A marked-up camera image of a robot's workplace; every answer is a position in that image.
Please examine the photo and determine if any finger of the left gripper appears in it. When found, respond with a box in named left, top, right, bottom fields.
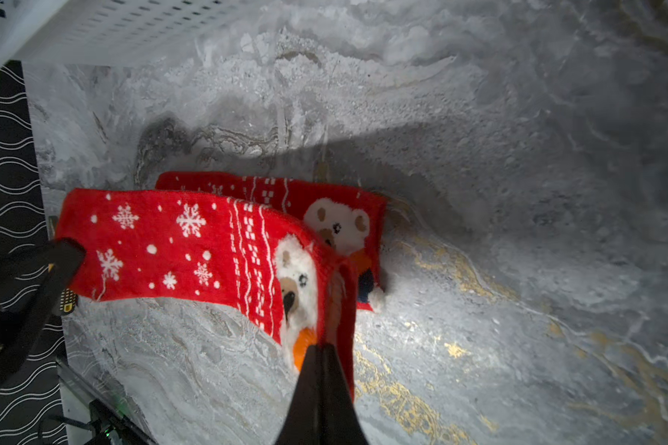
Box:
left=0, top=239, right=86, bottom=388

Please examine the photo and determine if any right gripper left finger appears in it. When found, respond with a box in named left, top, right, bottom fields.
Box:
left=276, top=345, right=324, bottom=445

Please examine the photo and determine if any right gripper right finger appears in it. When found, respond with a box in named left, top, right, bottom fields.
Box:
left=321, top=344, right=369, bottom=445

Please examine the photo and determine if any red christmas sock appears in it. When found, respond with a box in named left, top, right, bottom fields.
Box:
left=56, top=189, right=356, bottom=386
left=156, top=172, right=387, bottom=313

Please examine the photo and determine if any white plastic basket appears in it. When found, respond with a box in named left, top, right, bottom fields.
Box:
left=0, top=0, right=265, bottom=69

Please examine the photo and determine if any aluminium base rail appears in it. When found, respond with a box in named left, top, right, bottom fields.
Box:
left=56, top=357, right=157, bottom=445

